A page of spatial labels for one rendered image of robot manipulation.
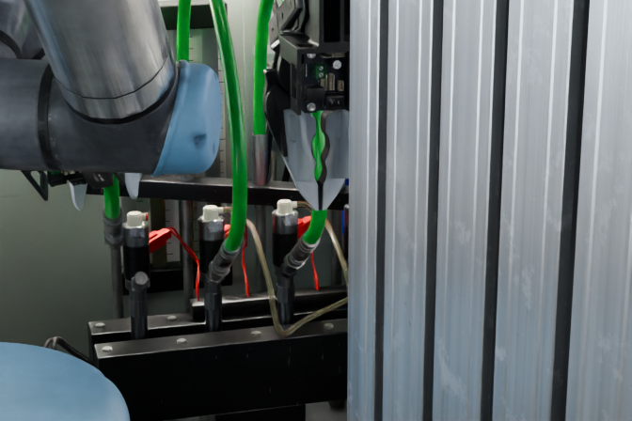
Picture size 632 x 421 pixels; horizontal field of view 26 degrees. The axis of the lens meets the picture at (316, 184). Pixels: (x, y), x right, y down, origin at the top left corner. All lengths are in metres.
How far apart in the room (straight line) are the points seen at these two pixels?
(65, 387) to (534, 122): 0.35
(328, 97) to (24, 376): 0.44
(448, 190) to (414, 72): 0.05
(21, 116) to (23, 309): 0.86
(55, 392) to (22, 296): 1.06
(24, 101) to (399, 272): 0.43
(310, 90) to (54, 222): 0.72
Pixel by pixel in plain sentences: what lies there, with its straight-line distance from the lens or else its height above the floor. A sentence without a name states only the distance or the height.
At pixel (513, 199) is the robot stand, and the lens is 0.44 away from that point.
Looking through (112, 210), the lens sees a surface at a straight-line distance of 1.27.
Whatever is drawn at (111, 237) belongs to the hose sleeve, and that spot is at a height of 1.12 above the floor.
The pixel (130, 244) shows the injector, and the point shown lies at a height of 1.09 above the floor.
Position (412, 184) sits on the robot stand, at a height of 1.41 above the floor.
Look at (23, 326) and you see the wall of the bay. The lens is 1.76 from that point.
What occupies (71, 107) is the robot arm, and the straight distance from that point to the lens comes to 0.88.
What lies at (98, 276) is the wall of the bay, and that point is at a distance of 1.75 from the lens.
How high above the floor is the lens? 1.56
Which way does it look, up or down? 17 degrees down
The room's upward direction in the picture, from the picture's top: straight up
